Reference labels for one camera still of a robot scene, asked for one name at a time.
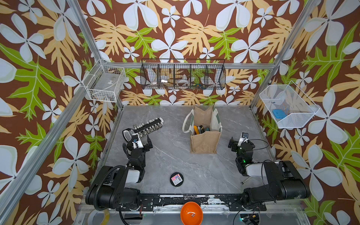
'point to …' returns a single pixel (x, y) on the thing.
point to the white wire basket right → (290, 108)
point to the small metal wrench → (242, 183)
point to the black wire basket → (183, 74)
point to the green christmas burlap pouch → (205, 130)
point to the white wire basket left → (105, 82)
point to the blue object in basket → (279, 113)
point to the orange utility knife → (196, 130)
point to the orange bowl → (191, 213)
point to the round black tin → (176, 179)
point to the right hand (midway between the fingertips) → (239, 138)
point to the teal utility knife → (207, 129)
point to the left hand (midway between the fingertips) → (140, 135)
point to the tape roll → (90, 218)
